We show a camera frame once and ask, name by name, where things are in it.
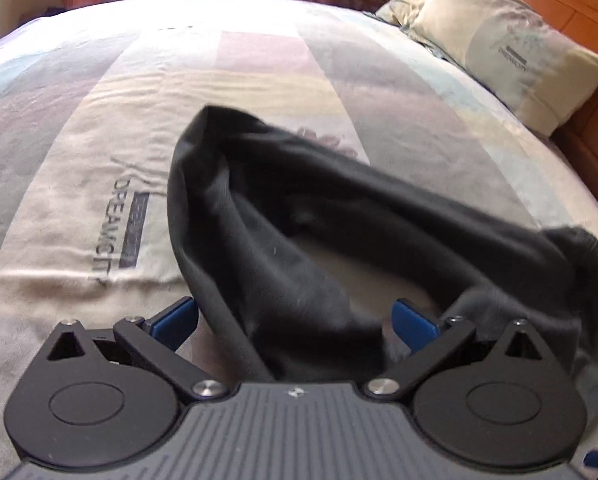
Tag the small beige pillow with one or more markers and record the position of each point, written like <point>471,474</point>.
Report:
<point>404,5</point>

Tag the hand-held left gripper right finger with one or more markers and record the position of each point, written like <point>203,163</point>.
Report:
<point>414,322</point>

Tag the large beige pillow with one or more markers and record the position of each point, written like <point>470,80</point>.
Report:
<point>504,50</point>

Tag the wooden headboard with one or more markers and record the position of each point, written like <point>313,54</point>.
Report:
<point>589,5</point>

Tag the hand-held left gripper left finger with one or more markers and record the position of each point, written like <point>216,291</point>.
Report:
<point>176,322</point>

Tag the black pants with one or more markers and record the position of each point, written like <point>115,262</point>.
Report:
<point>259,210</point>

